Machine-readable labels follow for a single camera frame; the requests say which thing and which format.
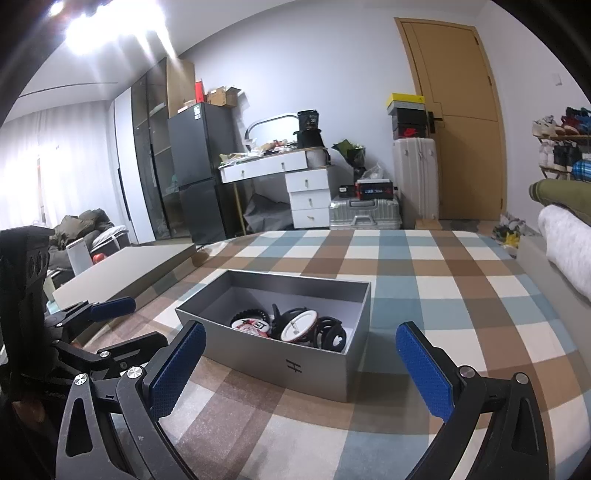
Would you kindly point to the dark green jacket pile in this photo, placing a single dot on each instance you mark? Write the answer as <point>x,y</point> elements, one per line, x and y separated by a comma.
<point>78,226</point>

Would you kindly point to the silver suitcase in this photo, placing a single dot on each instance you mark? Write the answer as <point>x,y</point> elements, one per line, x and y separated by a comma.
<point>364,214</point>

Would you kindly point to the dark grey tarp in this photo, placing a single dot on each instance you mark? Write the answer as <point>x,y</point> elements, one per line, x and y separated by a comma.
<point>268,212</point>

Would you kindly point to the dark glass door cabinet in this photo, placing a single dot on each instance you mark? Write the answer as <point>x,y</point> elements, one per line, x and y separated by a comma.
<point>152,152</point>

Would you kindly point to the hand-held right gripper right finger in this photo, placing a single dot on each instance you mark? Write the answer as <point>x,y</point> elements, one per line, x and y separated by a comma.
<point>425,374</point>

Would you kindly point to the wooden door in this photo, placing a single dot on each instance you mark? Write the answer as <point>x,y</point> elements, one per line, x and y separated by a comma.
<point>466,138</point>

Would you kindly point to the white suitcase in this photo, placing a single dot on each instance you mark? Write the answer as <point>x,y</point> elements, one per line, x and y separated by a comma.
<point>415,180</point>

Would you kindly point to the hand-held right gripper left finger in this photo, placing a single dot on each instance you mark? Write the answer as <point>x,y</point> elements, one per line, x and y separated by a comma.
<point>178,369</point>

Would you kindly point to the small black box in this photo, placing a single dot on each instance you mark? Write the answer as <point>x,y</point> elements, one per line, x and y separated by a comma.
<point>346,189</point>

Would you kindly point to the yellow shoe box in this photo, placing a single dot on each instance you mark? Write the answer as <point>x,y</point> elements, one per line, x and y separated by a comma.
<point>405,100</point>

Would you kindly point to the black container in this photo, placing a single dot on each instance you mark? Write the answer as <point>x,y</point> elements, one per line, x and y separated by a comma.
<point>309,131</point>

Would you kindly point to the dark grey refrigerator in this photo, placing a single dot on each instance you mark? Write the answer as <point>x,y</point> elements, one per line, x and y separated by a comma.
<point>203,161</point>

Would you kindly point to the grey cardboard box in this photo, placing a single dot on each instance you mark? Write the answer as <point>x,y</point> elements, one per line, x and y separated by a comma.
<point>277,364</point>

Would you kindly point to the white round bin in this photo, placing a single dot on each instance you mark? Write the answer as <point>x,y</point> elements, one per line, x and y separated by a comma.
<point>317,158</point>

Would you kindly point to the green rolled blanket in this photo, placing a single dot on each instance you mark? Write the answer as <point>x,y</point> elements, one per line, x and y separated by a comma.
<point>563,196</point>

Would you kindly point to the white rolled blanket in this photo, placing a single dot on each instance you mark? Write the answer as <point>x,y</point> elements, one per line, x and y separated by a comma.
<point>568,244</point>

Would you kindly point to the white desk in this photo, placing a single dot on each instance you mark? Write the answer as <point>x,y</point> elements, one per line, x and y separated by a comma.
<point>263,168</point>

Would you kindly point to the pile of slippers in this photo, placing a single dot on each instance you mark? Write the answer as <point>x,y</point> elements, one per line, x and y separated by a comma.
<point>512,230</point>

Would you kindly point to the clear plastic bag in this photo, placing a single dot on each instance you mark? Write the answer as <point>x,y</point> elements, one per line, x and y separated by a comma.
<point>371,173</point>

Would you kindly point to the dark grey shoe box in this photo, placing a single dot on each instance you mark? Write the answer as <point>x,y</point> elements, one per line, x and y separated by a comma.
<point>407,117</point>

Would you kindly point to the blue plaid rolled blanket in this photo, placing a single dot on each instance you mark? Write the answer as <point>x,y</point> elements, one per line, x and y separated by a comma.
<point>582,170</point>

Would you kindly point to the small black claw hair clip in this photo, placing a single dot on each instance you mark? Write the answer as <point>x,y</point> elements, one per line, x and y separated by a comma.
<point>277,318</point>

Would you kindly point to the white curtain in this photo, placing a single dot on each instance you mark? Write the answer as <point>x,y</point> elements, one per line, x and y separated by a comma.
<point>60,161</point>

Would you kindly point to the large black claw hair clip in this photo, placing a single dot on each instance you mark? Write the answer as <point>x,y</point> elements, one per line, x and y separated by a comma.
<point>332,334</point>

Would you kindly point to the open cardboard box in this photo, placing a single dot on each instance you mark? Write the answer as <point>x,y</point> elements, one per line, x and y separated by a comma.
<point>221,99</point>

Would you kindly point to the printed round badge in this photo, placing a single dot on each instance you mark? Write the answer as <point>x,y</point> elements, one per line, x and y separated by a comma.
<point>249,327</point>

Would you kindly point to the desk clutter pile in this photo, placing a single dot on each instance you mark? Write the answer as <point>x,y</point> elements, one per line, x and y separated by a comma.
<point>254,152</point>

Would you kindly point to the black red logo shoe box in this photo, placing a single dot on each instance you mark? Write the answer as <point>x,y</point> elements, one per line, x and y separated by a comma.
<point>411,131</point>

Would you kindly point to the ceiling light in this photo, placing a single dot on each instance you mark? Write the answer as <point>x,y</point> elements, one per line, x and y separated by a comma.
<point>92,21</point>

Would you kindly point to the person's left hand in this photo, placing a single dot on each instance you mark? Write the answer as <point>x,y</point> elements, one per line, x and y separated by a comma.
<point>32,410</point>

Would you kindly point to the wooden shoe rack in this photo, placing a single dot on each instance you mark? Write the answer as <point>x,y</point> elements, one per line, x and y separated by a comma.
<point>549,173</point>

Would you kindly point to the person's left forearm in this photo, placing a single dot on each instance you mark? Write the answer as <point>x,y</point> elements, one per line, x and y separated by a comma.
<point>23,452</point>

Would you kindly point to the white round badge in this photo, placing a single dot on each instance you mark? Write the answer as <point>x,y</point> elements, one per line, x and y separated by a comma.
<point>298,325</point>

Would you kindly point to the dark wrapped flower bouquet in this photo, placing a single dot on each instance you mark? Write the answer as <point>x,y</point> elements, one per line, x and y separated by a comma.
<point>351,154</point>

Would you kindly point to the white drawer cabinet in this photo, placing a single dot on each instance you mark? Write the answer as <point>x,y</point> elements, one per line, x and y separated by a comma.
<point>308,198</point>

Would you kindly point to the row of shoes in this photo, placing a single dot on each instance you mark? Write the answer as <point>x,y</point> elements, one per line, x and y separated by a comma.
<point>561,138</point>

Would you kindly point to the arched mirror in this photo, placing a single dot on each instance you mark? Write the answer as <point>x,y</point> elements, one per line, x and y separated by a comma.
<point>249,131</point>

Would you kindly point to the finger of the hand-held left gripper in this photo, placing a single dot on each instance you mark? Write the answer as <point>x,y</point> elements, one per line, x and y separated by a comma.
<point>138,346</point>
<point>113,307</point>

